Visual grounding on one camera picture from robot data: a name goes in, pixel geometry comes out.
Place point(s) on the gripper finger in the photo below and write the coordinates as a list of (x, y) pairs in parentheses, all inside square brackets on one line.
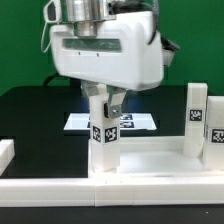
[(89, 88), (113, 105)]

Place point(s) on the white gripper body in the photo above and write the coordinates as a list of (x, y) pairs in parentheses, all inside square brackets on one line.
[(127, 53)]

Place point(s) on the white desk top tray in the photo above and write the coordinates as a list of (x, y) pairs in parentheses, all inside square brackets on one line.
[(159, 156)]

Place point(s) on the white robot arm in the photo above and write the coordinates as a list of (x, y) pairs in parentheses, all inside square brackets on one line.
[(84, 15)]

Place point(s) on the fiducial marker sheet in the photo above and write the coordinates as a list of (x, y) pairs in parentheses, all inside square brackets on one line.
[(128, 121)]

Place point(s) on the white front fence bar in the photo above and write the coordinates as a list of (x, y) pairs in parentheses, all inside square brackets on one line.
[(98, 192)]

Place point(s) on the white left fence block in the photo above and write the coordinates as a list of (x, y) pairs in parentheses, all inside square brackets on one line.
[(7, 153)]

